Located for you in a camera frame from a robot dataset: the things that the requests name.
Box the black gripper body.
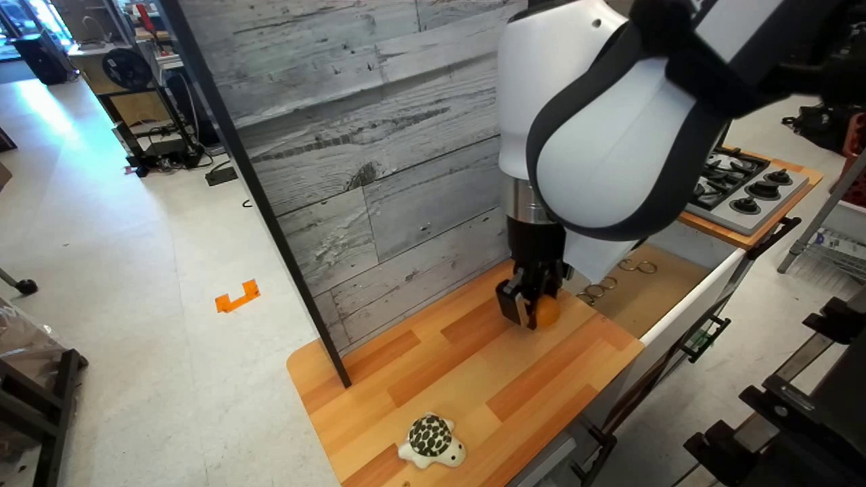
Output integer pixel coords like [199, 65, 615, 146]
[510, 219, 567, 295]

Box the orange fruit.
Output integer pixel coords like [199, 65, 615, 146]
[537, 295, 561, 329]

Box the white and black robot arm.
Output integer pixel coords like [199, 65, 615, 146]
[496, 0, 863, 329]

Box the white toy sink unit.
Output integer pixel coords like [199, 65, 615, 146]
[577, 217, 798, 429]

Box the white spotted turtle toy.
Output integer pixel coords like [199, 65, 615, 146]
[399, 414, 466, 470]

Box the grey wood-pattern back panel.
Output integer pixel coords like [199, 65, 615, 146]
[161, 0, 526, 359]

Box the toy stove top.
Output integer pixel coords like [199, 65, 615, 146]
[682, 148, 822, 248]

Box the orange floor tape marker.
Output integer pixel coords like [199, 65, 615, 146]
[213, 278, 259, 313]

